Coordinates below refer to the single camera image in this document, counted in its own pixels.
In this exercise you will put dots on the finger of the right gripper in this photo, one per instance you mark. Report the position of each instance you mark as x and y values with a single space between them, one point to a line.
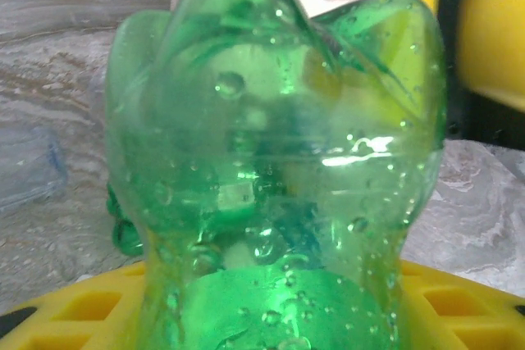
492 34
429 0

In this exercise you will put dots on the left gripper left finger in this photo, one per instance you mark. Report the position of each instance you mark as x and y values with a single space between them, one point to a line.
123 280

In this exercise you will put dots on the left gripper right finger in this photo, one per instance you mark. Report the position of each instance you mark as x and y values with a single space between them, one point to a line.
414 280

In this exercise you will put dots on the green bottle with white cap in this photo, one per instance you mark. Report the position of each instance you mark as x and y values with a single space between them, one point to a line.
266 141

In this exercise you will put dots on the green bottle yellow cap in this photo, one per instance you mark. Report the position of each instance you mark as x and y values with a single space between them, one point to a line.
123 235

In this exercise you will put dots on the crushed blue transparent bottle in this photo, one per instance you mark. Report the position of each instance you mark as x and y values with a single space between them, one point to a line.
28 169

